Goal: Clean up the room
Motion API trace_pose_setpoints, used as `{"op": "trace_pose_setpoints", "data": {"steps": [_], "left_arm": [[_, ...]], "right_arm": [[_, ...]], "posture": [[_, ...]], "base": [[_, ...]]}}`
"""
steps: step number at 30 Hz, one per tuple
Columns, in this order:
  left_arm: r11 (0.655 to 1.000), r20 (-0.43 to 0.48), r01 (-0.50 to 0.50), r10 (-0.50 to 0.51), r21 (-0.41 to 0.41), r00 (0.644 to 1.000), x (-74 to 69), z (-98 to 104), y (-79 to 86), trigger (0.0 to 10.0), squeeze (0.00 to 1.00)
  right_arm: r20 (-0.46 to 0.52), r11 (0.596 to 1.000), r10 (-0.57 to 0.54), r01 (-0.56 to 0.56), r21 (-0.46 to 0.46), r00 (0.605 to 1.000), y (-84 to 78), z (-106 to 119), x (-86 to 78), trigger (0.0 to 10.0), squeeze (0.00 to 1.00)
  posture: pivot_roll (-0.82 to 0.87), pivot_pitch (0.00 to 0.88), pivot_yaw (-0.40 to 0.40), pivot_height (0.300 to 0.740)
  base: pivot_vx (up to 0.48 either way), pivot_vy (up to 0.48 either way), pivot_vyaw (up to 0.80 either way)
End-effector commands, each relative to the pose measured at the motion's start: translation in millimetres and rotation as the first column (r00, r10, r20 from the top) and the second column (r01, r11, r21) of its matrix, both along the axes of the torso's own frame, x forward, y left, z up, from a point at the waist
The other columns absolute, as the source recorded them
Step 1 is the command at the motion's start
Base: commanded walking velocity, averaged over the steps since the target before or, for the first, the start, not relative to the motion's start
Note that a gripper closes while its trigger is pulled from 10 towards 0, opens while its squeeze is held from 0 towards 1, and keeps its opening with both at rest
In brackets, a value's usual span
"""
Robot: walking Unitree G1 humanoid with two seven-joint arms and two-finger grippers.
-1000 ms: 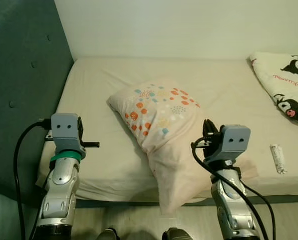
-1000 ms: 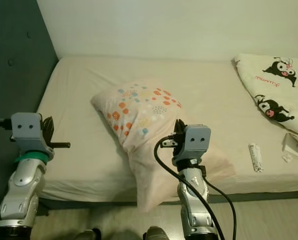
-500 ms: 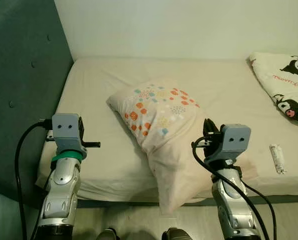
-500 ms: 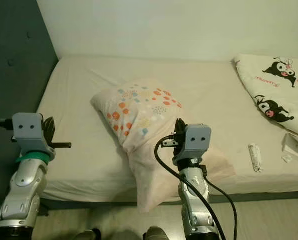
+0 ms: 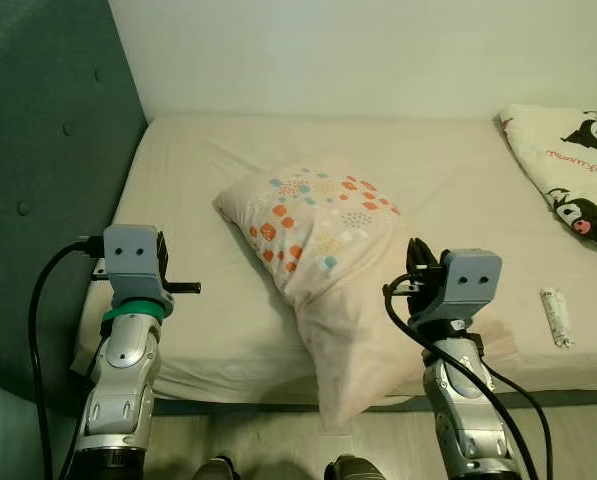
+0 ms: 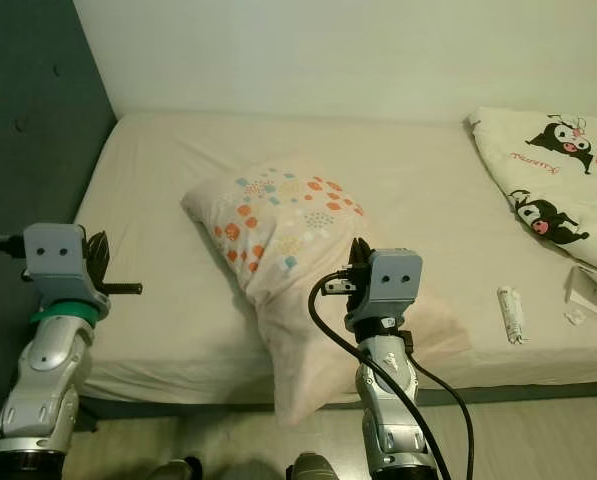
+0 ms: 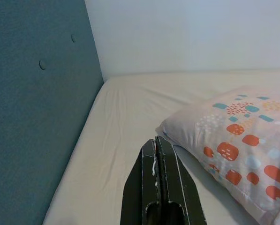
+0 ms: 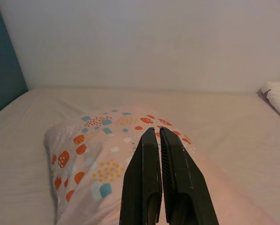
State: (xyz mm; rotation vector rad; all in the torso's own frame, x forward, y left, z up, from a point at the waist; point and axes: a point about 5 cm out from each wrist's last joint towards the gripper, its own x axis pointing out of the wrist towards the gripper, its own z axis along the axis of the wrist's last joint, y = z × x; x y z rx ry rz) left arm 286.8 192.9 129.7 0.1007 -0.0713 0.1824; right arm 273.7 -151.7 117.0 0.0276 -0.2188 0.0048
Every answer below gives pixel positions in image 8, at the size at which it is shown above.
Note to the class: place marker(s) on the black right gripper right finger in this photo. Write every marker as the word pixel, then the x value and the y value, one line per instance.
pixel 184 187

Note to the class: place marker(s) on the pink patterned pillow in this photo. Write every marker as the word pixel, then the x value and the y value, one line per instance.
pixel 95 145

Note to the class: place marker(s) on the mattress with white sheet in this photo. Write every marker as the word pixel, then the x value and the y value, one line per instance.
pixel 224 112

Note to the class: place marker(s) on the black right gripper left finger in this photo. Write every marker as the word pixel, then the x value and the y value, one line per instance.
pixel 142 178

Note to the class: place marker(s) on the white cartoon print comforter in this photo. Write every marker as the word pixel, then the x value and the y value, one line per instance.
pixel 278 98

